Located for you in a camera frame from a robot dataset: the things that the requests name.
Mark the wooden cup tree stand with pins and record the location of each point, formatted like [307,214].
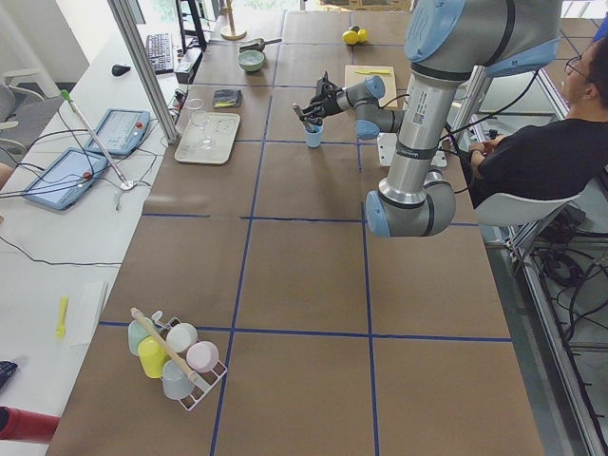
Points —
[231,31]

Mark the white office chair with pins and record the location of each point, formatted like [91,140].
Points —
[503,210]

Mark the wooden cutting board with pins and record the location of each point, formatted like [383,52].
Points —
[380,84]

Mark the yellow plastic spoon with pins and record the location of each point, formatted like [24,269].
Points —
[60,330]

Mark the white cup rack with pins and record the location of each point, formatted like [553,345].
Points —
[206,381]

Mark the black computer mouse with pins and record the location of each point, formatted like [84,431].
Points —
[119,70]

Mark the green tipped metal rod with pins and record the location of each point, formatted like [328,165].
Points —
[126,184]

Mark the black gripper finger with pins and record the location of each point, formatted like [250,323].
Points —
[317,121]
[308,111]

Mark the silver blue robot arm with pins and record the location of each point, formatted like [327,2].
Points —
[445,41]

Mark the grey blue cup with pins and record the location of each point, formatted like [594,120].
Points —
[175,383]

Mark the steel ice scoop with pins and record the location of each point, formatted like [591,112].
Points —
[258,44]

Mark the black computer box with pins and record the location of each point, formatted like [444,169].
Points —
[188,65]

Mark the whole yellow lemon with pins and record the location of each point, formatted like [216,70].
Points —
[350,37]
[362,35]

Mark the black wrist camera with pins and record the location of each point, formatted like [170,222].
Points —
[324,87]

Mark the near blue teach pendant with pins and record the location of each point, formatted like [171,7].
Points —
[66,179]

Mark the blue teach pendant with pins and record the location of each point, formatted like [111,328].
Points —
[122,130]
[66,179]

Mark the steel muddler black tip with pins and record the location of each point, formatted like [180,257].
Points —
[309,127]

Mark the clear wine glass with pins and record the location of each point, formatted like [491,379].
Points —
[198,117]

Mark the light blue cup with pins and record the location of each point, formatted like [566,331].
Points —
[313,138]

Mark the red bottle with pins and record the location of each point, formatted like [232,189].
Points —
[27,426]

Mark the pink cup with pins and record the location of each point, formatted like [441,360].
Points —
[202,356]

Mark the green bowl of ice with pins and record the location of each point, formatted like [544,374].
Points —
[251,60]

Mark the yellow cup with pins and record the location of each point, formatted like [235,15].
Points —
[152,357]

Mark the aluminium frame post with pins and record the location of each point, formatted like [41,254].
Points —
[127,26]

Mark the grey folded cloth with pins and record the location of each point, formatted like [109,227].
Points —
[226,98]

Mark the far blue teach pendant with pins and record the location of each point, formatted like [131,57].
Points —
[122,130]

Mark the wooden rack handle rod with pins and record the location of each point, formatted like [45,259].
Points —
[142,319]

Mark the cream bear tray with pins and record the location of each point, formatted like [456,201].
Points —
[222,128]

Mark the person in black shirt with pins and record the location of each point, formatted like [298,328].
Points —
[557,160]

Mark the mint green cup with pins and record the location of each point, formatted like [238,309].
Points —
[136,333]

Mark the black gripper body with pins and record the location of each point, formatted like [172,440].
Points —
[330,103]

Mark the black keyboard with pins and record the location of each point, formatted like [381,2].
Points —
[159,50]

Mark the white cup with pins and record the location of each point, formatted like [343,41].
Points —
[181,337]

